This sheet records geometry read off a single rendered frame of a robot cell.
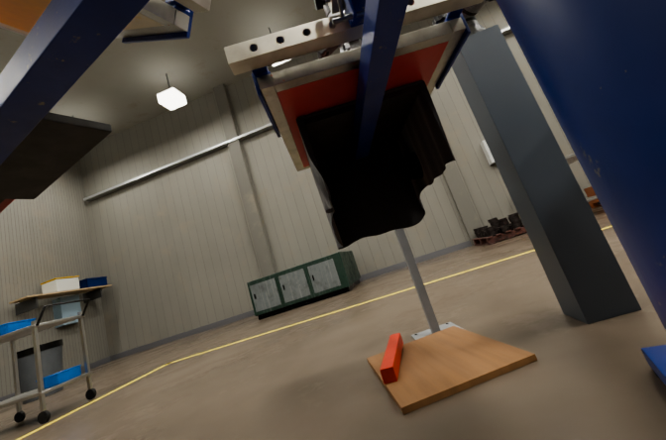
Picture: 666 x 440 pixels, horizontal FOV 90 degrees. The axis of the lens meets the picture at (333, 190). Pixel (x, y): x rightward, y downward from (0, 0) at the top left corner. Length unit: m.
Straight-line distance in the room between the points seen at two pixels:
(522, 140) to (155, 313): 9.12
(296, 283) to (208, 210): 3.71
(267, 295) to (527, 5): 6.14
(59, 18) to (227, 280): 8.11
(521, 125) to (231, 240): 7.60
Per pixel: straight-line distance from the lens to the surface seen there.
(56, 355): 7.01
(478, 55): 1.62
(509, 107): 1.55
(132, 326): 10.16
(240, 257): 8.38
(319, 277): 5.92
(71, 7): 0.60
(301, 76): 0.93
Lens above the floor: 0.46
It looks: 13 degrees up
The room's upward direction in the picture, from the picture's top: 18 degrees counter-clockwise
